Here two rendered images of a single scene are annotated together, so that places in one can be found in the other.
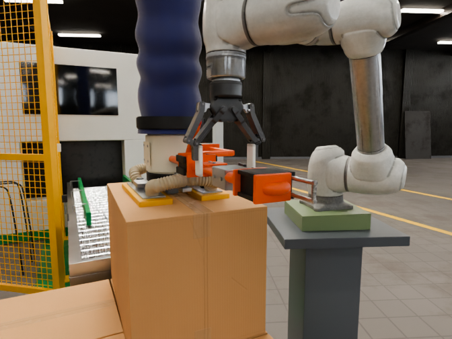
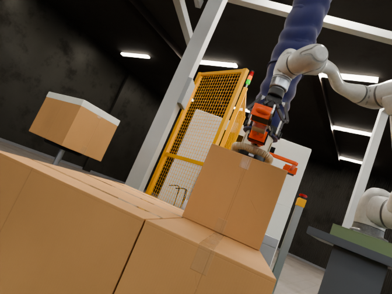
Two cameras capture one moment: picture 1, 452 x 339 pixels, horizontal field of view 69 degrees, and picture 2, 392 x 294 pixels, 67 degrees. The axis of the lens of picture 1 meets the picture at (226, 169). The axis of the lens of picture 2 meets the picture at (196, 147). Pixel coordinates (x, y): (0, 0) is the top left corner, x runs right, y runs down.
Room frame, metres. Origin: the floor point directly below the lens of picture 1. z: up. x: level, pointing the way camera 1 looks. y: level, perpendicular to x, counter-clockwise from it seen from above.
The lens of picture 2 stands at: (-0.43, -0.63, 0.66)
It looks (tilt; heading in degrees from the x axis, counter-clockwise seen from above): 9 degrees up; 38
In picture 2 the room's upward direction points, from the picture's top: 23 degrees clockwise
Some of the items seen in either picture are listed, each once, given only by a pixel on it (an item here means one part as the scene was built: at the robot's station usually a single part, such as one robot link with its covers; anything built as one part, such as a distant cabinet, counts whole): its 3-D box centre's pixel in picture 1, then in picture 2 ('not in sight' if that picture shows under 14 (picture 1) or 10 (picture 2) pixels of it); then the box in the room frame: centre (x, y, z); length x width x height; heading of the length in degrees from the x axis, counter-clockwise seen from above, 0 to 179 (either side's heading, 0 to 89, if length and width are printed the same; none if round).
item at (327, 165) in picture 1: (328, 169); (375, 208); (1.46, -0.46, 0.98); 0.18 x 0.16 x 0.22; 55
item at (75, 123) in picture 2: not in sight; (74, 125); (0.97, 1.86, 0.82); 0.60 x 0.40 x 0.40; 91
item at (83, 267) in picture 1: (152, 255); (228, 223); (1.46, 0.34, 0.58); 0.70 x 0.03 x 0.06; 116
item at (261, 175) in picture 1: (260, 184); (261, 114); (0.59, -0.06, 1.07); 0.08 x 0.07 x 0.05; 26
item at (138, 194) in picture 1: (144, 188); not in sight; (1.09, 0.28, 0.97); 0.34 x 0.10 x 0.05; 26
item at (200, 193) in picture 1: (197, 184); not in sight; (1.18, 0.10, 0.97); 0.34 x 0.10 x 0.05; 26
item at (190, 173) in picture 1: (196, 164); (257, 136); (0.91, 0.08, 1.07); 0.10 x 0.08 x 0.06; 116
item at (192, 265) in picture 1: (175, 247); (236, 198); (1.13, 0.18, 0.75); 0.60 x 0.40 x 0.40; 24
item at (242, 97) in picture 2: (54, 141); (216, 173); (2.88, 1.50, 1.05); 1.17 x 0.10 x 2.10; 26
